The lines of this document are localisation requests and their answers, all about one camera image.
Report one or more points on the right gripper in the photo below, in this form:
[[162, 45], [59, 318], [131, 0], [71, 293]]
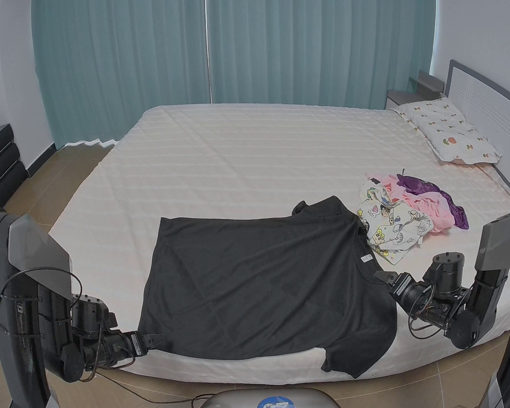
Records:
[[410, 295]]

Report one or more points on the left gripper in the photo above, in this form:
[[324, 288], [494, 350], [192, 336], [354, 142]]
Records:
[[129, 344]]

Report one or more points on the black T-shirt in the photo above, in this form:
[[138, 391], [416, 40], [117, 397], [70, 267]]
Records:
[[259, 278]]

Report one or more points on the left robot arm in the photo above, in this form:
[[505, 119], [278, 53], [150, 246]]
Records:
[[21, 312]]

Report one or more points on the bed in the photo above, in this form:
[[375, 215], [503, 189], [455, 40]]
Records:
[[238, 164]]

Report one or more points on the white printed pyjama garment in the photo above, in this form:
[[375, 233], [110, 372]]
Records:
[[391, 227]]

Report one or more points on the pink garment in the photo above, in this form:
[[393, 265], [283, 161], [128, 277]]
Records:
[[429, 210]]

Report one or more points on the purple garment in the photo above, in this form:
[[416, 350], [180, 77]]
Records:
[[416, 184]]

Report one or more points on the white printed pillow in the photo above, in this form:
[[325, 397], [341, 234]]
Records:
[[446, 128]]

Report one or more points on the grey white bedside table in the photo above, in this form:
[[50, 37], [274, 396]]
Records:
[[406, 98]]

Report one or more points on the black chest of drawers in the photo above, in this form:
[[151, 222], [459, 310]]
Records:
[[0, 159]]

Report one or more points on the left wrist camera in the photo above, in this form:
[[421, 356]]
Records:
[[112, 320]]

